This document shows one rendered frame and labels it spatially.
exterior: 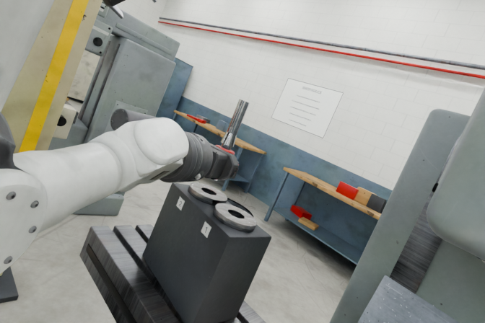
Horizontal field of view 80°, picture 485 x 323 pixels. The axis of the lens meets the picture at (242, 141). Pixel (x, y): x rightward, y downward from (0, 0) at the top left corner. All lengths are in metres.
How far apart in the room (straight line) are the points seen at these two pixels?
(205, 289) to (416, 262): 0.51
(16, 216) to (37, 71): 1.51
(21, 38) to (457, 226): 0.39
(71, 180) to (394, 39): 5.27
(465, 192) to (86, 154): 0.38
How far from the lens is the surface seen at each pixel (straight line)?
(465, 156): 0.38
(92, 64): 8.60
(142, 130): 0.37
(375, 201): 4.26
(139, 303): 0.64
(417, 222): 0.84
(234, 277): 0.60
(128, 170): 0.35
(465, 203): 0.37
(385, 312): 0.85
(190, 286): 0.60
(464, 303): 0.86
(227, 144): 0.62
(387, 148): 4.84
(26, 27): 0.20
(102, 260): 0.75
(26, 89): 1.73
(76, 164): 0.32
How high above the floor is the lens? 1.35
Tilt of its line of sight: 5 degrees down
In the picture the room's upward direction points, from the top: 23 degrees clockwise
